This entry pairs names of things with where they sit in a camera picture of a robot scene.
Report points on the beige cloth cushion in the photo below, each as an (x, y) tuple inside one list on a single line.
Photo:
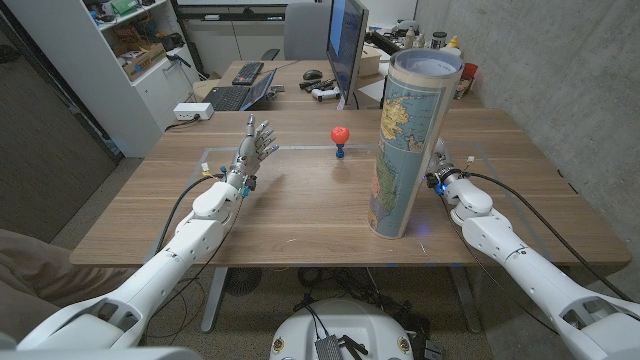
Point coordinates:
[(45, 280)]

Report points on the black computer mouse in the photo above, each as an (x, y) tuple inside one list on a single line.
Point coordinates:
[(312, 75)]

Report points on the white game controller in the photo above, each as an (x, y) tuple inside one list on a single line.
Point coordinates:
[(325, 93)]

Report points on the round black floor fan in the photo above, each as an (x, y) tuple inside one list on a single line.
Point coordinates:
[(243, 281)]

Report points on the grey office chair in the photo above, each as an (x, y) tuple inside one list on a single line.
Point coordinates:
[(306, 30)]

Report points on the black computer keyboard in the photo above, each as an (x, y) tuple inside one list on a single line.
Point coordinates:
[(247, 73)]

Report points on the brown cardboard box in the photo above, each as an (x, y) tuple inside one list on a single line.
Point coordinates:
[(145, 60)]

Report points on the jar with black lid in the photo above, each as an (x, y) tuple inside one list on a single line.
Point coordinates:
[(439, 40)]

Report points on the red ball on blue stand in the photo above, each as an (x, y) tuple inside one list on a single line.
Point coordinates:
[(340, 134)]

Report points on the white shelf cabinet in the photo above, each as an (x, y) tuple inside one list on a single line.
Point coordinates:
[(100, 85)]

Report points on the black computer monitor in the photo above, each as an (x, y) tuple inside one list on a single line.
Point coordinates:
[(345, 45)]

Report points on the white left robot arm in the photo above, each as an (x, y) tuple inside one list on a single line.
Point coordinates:
[(150, 280)]

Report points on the paper world map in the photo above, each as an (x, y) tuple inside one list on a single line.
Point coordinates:
[(405, 150)]

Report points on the black remote control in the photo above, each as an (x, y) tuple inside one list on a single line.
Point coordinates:
[(317, 85)]

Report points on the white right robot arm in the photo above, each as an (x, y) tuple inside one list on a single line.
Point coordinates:
[(525, 265)]

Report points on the open black laptop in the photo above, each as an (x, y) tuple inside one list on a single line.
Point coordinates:
[(230, 97)]

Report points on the green box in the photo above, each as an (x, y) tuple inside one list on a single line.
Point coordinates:
[(123, 6)]

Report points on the grey metal table leg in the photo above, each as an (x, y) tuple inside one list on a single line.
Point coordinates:
[(466, 300), (214, 300)]

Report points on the white power strip box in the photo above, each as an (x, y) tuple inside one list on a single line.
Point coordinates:
[(192, 110)]

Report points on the yellow squeeze bottle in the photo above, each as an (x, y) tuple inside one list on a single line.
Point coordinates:
[(453, 42)]

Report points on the small white bottle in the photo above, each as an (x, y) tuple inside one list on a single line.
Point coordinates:
[(410, 38)]

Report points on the light wooden box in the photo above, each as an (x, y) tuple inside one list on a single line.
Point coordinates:
[(370, 61)]

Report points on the white robot torso base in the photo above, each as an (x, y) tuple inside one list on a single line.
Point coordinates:
[(345, 320)]

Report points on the wooden office desk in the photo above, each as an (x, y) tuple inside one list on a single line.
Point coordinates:
[(290, 97)]

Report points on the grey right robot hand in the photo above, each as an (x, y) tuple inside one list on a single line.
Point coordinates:
[(439, 159)]

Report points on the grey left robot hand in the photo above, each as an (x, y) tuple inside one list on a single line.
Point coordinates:
[(250, 152)]

